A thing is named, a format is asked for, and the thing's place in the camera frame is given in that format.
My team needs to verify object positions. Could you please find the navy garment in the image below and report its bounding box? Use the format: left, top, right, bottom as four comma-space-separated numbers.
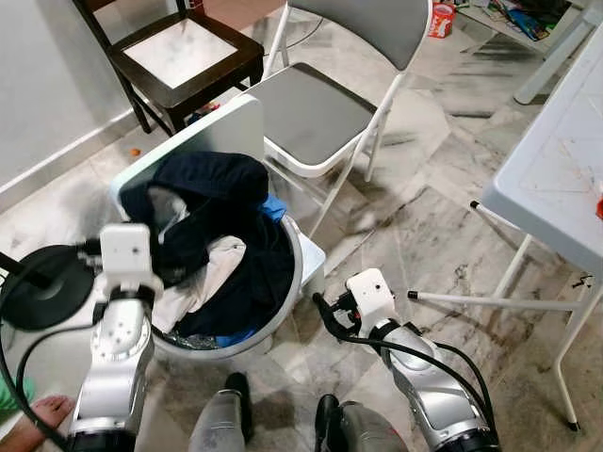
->
121, 151, 295, 340

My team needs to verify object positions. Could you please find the red box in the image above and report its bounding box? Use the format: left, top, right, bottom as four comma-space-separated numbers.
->
429, 2, 456, 39

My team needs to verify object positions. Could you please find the grey folding chair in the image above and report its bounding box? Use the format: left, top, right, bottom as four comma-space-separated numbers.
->
247, 0, 434, 236

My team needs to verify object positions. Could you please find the robot right leg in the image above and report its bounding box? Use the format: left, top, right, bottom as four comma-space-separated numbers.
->
316, 394, 406, 452

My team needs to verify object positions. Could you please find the robot leg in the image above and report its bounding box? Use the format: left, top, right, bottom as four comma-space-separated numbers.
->
188, 372, 253, 452
316, 394, 406, 452

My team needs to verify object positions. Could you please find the blue cloth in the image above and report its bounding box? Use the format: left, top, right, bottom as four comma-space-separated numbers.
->
215, 193, 288, 347

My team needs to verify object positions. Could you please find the white cloth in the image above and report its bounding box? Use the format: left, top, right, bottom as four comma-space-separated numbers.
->
151, 184, 248, 332

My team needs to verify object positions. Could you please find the grey laundry bin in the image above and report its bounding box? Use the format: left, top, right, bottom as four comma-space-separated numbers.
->
110, 92, 329, 363

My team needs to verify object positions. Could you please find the robot left leg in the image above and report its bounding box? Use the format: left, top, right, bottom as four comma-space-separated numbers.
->
188, 372, 253, 452

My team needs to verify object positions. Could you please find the dark wooden chair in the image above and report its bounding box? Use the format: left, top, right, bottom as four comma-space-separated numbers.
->
73, 0, 267, 136

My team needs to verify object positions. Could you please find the black round base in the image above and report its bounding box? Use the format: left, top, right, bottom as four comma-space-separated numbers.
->
0, 243, 95, 332

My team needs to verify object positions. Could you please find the person bare foot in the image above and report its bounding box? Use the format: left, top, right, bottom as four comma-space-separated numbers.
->
0, 394, 74, 452

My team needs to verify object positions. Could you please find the green slipper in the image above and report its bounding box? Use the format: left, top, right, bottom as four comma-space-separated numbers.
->
0, 377, 36, 415

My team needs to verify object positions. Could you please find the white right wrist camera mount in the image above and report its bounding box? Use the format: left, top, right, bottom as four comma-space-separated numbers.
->
345, 268, 397, 328

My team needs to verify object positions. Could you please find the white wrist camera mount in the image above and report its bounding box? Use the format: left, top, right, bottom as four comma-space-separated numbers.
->
99, 223, 163, 293
345, 268, 397, 328

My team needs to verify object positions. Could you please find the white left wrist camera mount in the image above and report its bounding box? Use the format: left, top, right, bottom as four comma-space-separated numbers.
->
99, 223, 163, 293

